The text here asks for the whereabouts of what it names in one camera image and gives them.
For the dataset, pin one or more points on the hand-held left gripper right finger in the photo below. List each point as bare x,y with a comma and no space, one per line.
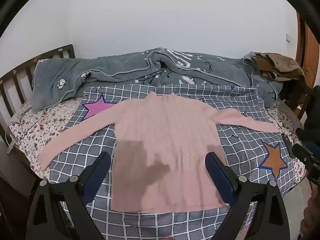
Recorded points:
220,176

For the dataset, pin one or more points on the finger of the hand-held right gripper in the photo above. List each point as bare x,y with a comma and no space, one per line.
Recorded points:
302,155
313,146

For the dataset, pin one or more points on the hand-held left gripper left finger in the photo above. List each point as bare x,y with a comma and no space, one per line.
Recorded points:
96,180

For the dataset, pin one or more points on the pink knit sweater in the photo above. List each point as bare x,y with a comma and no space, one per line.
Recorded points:
162,130

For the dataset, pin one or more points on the person's right hand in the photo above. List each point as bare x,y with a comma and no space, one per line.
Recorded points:
310,212

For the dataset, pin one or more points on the grey checked star blanket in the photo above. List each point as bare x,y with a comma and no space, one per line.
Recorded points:
82,155

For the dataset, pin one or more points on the dark wooden chair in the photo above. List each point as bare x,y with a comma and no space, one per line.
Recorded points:
297,90

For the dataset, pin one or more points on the floral bed sheet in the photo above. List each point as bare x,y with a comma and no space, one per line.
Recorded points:
37,120

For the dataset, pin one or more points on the brown jacket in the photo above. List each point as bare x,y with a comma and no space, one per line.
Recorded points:
277,66

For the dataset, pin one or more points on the wooden door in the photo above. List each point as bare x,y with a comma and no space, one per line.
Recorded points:
311,55

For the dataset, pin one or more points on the dark wooden headboard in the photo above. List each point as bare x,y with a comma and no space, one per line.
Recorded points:
68,51

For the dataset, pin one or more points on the white wall switch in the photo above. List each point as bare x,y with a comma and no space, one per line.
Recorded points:
288,37

